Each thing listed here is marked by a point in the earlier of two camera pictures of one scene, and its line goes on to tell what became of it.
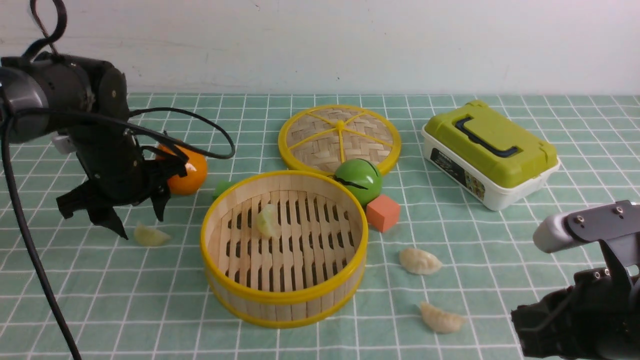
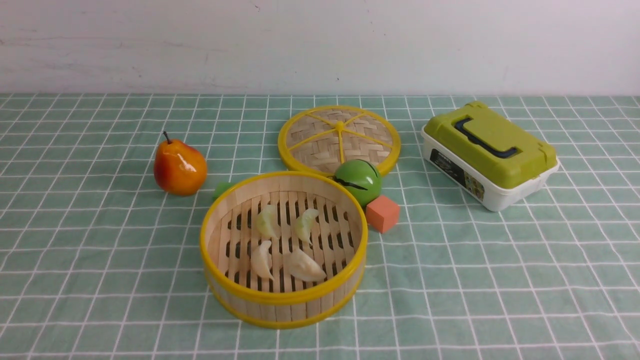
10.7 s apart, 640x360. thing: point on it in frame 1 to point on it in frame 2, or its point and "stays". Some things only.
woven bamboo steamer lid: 320,139 stays
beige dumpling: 418,261 to 302,267
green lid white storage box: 488,154 stays
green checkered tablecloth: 447,284 stays
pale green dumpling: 150,237 to 303,223
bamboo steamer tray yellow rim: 309,270 stays
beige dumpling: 440,322 to 260,260
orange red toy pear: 196,169 stays
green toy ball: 363,179 stays
